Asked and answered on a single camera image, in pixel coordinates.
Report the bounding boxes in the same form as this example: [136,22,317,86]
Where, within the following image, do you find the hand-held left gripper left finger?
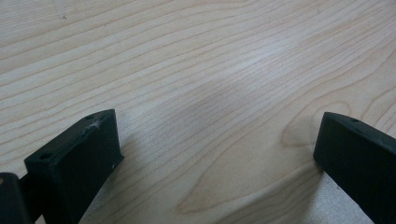
[23,108,125,224]

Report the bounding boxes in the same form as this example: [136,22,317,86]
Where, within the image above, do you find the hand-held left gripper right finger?
[313,111,396,224]

